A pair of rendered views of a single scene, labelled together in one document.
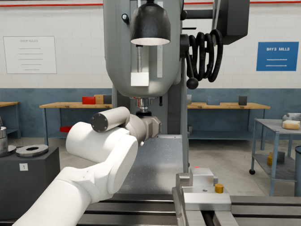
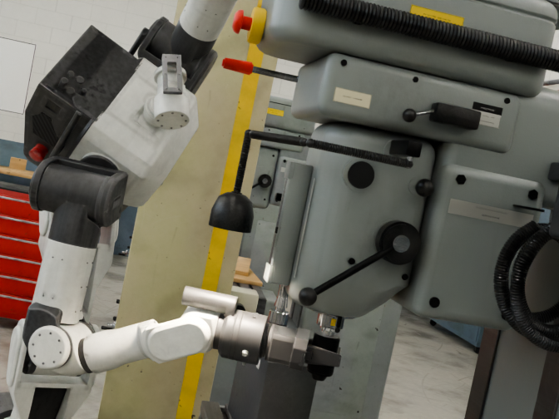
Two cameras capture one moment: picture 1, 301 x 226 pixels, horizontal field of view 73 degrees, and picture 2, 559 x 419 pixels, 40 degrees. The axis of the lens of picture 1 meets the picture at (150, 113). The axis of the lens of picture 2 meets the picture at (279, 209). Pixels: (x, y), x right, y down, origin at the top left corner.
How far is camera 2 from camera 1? 1.29 m
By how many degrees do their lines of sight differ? 76
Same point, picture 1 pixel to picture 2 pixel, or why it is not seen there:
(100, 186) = (143, 338)
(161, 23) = (215, 212)
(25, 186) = (253, 390)
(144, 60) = (274, 249)
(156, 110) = (522, 397)
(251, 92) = not seen: outside the picture
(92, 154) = not seen: hidden behind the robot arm
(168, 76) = (304, 278)
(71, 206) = (124, 338)
